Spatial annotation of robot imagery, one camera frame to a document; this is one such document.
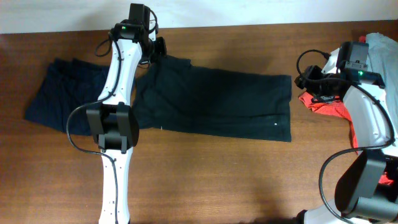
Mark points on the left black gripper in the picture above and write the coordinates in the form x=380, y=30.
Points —
x=161, y=51

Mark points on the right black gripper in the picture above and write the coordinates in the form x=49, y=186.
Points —
x=308, y=84

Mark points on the dark green black t-shirt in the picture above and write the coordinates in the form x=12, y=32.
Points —
x=178, y=96

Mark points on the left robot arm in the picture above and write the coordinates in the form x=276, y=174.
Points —
x=113, y=125

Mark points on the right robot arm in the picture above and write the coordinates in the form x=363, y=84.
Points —
x=367, y=191

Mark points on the red orange garment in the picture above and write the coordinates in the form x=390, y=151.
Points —
x=333, y=108

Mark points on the light grey blue garment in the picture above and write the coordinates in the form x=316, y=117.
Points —
x=383, y=58

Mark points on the folded navy blue garment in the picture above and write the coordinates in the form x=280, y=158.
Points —
x=66, y=86

